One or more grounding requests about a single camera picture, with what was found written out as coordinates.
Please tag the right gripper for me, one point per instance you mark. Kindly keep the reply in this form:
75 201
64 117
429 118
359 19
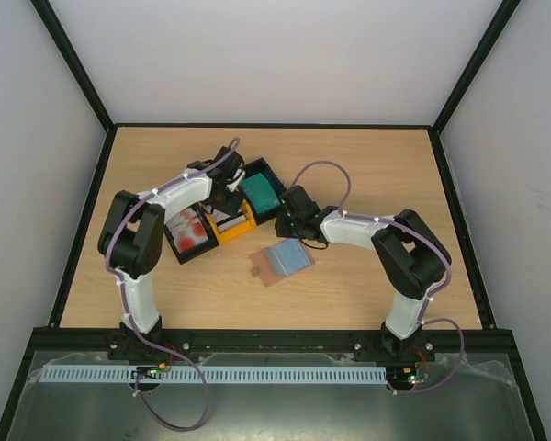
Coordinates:
284 223

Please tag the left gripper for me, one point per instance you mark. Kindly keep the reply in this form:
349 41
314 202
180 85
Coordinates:
232 208

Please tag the white pink card stack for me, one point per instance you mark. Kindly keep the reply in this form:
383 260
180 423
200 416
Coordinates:
225 222

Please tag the yellow bin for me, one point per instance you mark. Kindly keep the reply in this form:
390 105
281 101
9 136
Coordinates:
237 231

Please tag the black bin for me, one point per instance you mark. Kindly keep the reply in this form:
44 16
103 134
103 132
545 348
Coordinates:
261 166
201 249

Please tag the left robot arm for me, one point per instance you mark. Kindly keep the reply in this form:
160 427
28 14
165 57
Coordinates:
132 237

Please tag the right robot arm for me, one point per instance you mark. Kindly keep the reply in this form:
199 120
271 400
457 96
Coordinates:
416 263

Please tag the teal card stack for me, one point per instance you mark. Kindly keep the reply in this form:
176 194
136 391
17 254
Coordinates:
260 193

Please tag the red white card stack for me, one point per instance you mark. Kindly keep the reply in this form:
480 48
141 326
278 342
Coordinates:
187 230

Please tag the grey slotted cable duct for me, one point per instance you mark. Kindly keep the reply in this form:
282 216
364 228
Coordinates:
215 375

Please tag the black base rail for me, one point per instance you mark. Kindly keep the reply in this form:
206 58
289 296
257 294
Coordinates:
124 345

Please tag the black enclosure frame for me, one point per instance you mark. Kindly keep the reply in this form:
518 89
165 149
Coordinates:
490 339

